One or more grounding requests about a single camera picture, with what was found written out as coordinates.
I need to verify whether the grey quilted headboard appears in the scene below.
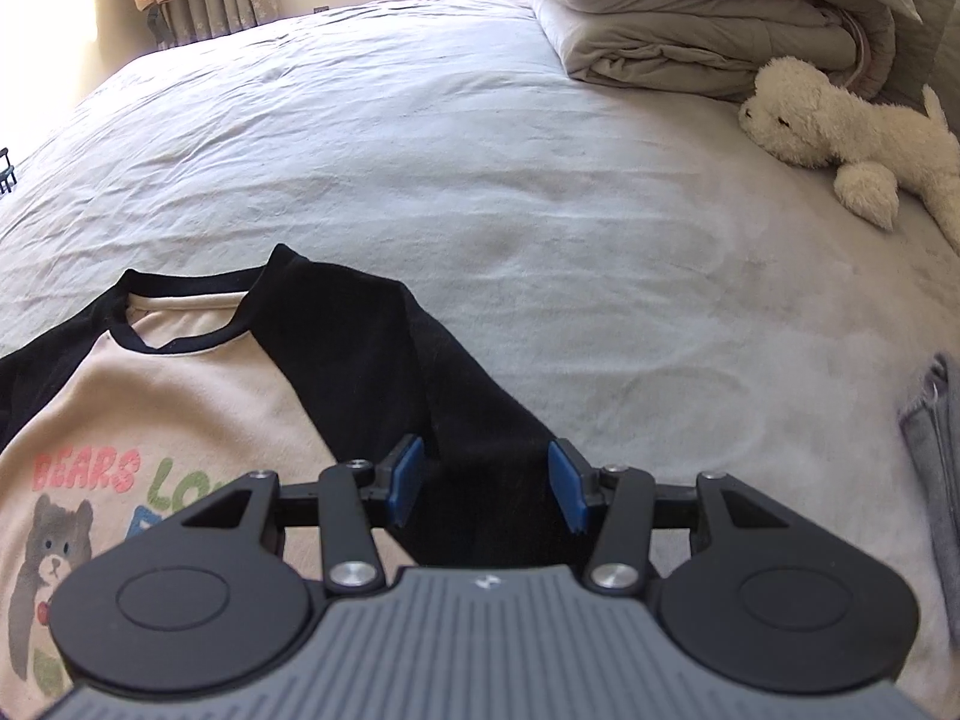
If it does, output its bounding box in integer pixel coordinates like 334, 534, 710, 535
877, 0, 960, 136

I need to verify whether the bed with grey sheet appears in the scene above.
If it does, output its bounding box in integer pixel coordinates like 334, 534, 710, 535
0, 0, 960, 720

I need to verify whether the rolled grey quilt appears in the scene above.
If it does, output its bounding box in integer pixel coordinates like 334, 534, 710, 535
523, 0, 897, 100

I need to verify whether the grey folded cloth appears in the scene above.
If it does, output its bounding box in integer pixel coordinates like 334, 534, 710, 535
898, 351, 960, 620

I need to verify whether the black and beige sweatshirt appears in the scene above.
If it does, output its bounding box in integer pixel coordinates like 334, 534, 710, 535
0, 244, 593, 706

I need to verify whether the white plush toy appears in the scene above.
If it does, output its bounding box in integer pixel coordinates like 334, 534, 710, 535
739, 56, 960, 256

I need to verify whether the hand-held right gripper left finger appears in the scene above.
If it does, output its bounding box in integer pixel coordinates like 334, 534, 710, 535
180, 433, 427, 595

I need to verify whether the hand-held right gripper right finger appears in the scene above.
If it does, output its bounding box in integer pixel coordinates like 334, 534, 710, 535
547, 439, 792, 597

